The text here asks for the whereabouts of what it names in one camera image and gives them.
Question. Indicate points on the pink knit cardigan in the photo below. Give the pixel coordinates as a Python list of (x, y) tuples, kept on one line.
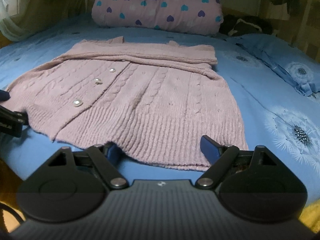
[(155, 101)]

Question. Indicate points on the blue dandelion pillow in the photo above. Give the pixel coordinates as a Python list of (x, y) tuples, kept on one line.
[(288, 62)]

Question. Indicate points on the white mesh curtain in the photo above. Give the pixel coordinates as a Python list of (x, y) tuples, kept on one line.
[(34, 16)]

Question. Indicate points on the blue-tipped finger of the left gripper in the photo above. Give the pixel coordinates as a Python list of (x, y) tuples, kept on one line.
[(4, 96)]

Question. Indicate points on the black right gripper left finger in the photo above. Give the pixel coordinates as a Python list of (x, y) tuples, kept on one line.
[(104, 159)]

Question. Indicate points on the black and white garment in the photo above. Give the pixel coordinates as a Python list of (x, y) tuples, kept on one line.
[(242, 25)]

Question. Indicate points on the pink heart-print rolled quilt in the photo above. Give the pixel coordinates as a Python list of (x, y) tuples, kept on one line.
[(201, 17)]

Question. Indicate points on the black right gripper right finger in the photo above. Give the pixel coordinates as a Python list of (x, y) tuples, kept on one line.
[(220, 159)]

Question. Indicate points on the blue dandelion bed sheet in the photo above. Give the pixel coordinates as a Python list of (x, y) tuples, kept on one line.
[(275, 115)]

